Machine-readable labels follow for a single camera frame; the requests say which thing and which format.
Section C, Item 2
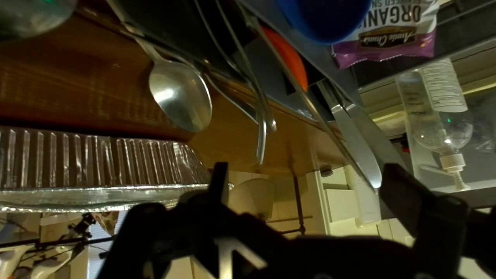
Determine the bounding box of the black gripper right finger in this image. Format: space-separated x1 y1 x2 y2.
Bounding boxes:
380 163 470 248

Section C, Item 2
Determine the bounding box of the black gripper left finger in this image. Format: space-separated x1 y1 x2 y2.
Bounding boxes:
206 161 230 203

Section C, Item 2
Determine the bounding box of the silver metal spoon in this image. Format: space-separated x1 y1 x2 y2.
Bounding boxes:
106 0 279 168

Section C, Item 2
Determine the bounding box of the clear pump soap bottle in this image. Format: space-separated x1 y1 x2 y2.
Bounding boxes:
395 57 476 194

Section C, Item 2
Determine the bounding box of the silver table knife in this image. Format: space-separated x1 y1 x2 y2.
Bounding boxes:
315 76 385 191

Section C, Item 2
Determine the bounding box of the aluminium foil tray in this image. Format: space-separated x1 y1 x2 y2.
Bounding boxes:
0 124 214 214

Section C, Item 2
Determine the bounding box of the orange utensil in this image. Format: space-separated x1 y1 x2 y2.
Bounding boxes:
261 26 312 93

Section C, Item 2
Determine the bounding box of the purple snack bag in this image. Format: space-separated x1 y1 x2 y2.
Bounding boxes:
332 0 442 70

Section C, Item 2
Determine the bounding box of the dark blue cup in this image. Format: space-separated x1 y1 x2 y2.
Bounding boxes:
275 0 372 45

